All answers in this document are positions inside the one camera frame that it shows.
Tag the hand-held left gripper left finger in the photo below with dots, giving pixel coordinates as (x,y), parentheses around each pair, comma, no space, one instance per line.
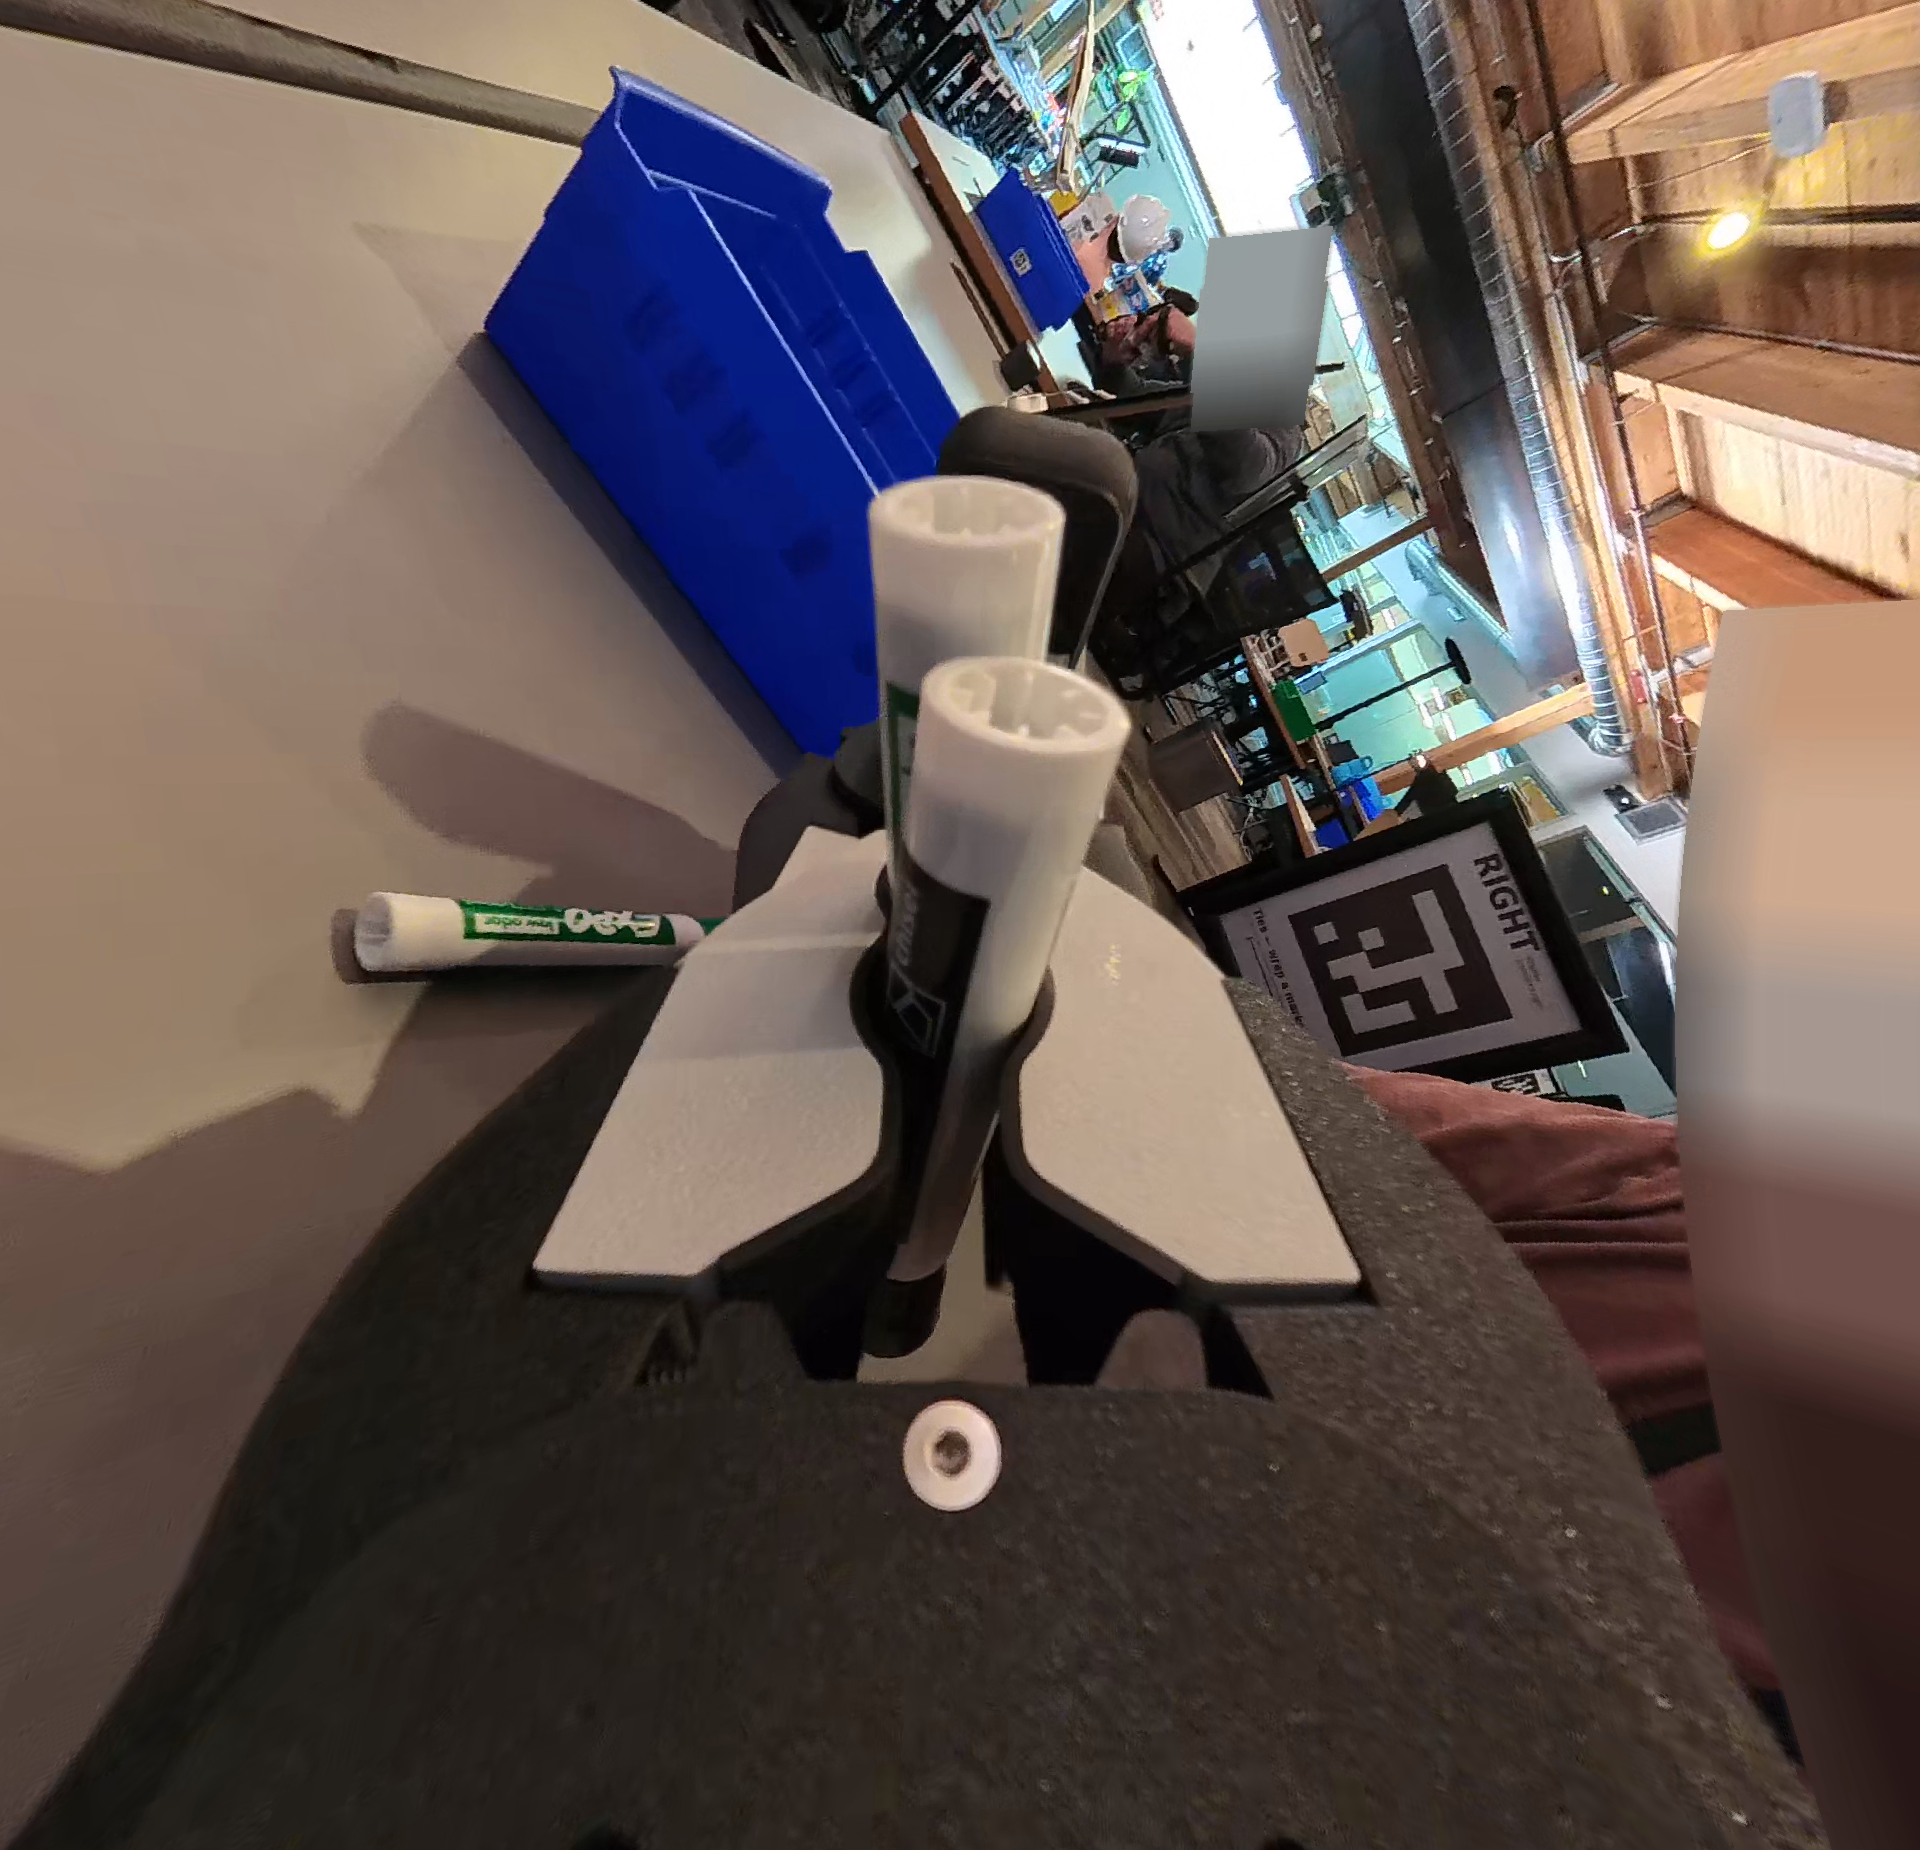
(708,1117)

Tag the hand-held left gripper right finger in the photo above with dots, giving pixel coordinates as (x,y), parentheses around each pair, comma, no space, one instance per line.
(1189,1128)

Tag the green dry-erase marker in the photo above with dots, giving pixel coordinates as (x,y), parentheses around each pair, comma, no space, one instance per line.
(958,576)
(527,928)

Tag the black dry-erase marker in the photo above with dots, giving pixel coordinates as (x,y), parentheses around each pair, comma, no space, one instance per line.
(978,861)

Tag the black framed tag sign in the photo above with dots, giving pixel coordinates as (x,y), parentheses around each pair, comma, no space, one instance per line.
(1396,967)

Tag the maroon shirt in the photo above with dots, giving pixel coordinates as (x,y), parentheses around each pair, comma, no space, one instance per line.
(1574,1205)

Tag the black office chair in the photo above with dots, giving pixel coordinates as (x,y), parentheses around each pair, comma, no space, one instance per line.
(1199,598)

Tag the black mesh chair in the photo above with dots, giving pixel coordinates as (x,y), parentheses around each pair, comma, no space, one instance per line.
(1080,472)

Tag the blue plastic bin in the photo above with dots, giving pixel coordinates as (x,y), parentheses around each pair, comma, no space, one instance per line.
(674,380)
(1026,259)

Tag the round ceiling light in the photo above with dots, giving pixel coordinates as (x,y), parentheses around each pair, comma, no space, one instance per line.
(1728,230)

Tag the white ceiling sensor box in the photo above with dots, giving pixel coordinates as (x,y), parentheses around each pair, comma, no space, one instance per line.
(1796,112)

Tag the silver air duct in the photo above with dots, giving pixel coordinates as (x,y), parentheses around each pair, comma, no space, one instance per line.
(1574,589)

